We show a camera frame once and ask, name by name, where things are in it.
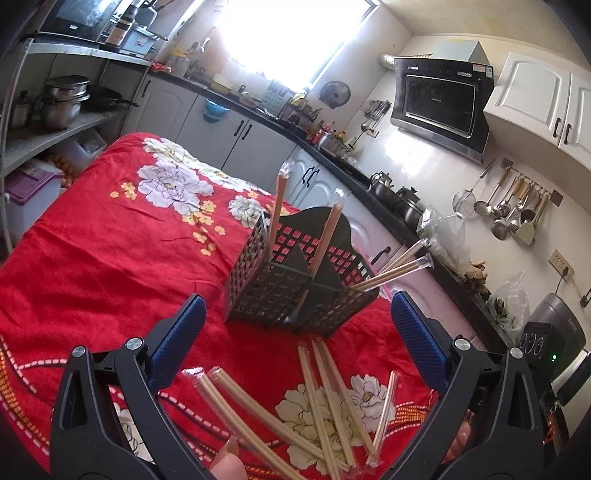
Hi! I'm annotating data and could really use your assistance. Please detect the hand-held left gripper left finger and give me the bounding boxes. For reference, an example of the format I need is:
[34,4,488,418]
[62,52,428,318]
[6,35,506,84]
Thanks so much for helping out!
[48,294,214,480]

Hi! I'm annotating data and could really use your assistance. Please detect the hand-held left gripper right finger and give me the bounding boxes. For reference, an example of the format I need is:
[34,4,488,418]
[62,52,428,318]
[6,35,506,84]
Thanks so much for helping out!
[390,291,549,480]

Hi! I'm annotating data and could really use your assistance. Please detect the bamboo chopstick pair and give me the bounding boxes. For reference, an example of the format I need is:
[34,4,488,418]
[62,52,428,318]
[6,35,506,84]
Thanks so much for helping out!
[292,187,346,324]
[346,255,435,294]
[381,237,432,274]
[265,159,296,252]

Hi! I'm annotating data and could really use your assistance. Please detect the bunch of chopsticks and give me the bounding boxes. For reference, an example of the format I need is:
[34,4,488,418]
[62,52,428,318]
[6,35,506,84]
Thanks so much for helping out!
[182,338,402,480]

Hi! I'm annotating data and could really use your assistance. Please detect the dark green plastic utensil basket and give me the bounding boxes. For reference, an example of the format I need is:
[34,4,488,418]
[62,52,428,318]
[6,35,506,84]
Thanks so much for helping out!
[223,207,393,339]

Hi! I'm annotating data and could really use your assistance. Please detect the hanging kitchen utensils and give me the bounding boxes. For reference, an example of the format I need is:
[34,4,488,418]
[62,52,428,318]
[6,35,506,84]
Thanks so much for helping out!
[490,185,532,241]

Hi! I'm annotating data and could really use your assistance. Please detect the person's right hand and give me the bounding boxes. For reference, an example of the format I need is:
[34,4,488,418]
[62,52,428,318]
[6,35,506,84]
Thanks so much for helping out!
[442,410,472,464]

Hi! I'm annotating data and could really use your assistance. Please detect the person's left hand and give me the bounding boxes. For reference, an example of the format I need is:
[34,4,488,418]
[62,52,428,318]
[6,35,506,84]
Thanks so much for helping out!
[210,438,248,480]

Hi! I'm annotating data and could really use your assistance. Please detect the ginger roots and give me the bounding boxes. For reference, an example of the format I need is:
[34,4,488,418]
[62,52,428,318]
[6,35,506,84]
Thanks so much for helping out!
[462,261,490,296]

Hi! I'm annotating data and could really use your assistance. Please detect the bag of green vegetables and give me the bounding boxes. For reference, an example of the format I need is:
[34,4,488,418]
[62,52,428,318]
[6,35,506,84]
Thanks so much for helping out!
[487,272,527,333]

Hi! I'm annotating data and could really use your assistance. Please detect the red floral tablecloth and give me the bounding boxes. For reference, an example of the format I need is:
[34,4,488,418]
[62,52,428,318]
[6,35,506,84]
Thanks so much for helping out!
[0,132,467,480]

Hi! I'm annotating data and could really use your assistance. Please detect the clear plastic bag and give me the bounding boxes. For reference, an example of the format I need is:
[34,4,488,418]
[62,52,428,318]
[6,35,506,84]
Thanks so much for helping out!
[418,210,467,273]

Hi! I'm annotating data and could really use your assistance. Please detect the black cooking pot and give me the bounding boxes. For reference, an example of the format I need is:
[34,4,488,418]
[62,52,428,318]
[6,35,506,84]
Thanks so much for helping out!
[397,187,426,227]

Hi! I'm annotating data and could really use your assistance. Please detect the black rice cooker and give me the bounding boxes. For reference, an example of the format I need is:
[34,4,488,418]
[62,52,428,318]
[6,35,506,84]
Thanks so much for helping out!
[515,292,588,370]

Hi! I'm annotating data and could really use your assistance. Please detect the steel ladle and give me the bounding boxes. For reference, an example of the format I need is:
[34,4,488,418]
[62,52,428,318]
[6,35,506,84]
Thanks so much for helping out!
[473,168,511,217]

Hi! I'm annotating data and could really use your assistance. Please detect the dark kitchen appliance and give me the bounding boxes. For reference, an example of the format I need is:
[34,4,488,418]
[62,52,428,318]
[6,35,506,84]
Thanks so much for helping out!
[538,353,591,455]

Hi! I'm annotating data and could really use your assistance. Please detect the green spatula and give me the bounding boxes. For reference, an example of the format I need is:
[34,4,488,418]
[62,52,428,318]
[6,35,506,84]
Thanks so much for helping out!
[516,191,550,246]

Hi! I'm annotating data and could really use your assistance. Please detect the steel slotted spoon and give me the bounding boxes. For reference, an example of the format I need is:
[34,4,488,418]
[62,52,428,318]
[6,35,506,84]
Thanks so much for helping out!
[492,178,522,220]

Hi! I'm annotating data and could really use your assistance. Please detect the steel kettle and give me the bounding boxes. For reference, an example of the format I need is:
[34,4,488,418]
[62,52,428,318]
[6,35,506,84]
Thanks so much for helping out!
[369,171,395,197]

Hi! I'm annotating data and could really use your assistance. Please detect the black kitchen countertop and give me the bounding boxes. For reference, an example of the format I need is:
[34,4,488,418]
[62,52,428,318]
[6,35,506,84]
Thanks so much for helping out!
[150,65,527,344]

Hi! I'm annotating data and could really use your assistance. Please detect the brown eggs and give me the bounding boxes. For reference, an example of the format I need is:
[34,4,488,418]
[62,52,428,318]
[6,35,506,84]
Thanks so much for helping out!
[46,154,77,188]

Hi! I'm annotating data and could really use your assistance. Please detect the purple-lid storage box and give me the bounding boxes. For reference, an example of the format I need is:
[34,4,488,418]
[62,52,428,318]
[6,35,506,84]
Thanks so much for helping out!
[4,168,65,252]

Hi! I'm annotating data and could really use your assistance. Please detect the white base cabinets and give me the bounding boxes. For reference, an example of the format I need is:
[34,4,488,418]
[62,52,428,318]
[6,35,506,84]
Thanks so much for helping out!
[122,74,490,352]

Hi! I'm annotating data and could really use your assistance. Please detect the clear plastic storage box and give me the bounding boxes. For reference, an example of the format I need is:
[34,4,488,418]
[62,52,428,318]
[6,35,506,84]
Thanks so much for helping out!
[65,129,108,167]

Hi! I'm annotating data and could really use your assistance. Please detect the steel pot with lid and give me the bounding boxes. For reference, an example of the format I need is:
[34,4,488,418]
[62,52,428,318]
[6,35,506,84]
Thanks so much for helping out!
[318,131,345,155]

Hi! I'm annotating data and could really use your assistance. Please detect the condiment bottles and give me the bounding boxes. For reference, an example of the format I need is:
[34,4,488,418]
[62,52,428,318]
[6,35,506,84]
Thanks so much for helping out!
[307,117,347,144]

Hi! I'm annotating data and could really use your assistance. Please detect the hanging kitchen tools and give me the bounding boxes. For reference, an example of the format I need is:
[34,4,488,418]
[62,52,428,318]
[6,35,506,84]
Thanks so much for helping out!
[362,99,392,123]

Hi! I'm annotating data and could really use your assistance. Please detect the metal shelving unit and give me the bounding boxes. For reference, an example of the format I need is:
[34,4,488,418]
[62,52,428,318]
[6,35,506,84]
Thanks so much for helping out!
[0,36,154,178]

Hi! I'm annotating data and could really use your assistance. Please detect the black range hood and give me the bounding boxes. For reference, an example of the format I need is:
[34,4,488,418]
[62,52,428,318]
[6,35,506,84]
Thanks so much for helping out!
[379,39,495,165]

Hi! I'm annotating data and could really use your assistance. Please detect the black wok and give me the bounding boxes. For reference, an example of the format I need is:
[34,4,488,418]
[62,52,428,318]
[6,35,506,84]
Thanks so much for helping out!
[79,85,140,112]

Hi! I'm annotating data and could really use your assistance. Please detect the blue knife rack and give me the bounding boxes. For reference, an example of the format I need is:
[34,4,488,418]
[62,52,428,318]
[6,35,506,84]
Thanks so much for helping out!
[264,83,293,112]

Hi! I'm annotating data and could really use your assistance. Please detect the stacked steel pots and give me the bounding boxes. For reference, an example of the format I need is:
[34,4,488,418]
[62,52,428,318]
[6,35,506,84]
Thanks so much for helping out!
[34,75,92,130]

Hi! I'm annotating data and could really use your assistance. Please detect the small steel pot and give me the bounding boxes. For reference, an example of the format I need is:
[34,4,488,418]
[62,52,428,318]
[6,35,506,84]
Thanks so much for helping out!
[7,92,38,130]

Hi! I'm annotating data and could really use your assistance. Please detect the wooden cutting board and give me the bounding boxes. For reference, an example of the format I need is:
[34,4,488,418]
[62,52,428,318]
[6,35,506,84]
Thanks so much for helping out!
[203,28,232,75]

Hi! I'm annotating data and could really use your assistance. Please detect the grey-blue plastic box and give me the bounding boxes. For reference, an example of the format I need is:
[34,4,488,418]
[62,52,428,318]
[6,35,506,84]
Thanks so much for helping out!
[121,25,169,58]

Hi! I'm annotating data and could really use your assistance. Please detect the kitchen window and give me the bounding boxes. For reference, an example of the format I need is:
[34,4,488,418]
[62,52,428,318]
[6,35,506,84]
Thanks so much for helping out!
[222,0,379,90]

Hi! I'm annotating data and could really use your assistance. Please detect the black microwave oven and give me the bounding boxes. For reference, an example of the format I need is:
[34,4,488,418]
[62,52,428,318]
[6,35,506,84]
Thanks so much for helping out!
[36,0,122,44]

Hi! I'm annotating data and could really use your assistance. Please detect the wire mesh strainer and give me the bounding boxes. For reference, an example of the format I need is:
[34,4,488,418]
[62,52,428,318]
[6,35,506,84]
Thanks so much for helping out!
[451,161,495,214]

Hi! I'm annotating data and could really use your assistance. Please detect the utensil hanging rail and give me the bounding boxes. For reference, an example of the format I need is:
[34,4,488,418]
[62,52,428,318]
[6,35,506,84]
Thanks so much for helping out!
[500,158,565,207]

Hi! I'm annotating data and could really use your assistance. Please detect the black wire spice rack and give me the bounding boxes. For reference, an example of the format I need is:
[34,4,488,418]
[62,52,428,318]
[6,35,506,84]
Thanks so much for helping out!
[281,95,324,130]

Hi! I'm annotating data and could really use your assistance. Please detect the small round wall fan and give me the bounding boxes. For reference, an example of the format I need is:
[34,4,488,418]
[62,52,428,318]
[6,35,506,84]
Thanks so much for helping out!
[320,80,350,109]

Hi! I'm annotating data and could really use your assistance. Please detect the white wall cabinet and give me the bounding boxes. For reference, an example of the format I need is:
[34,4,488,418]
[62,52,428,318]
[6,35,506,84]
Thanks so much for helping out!
[482,51,591,172]

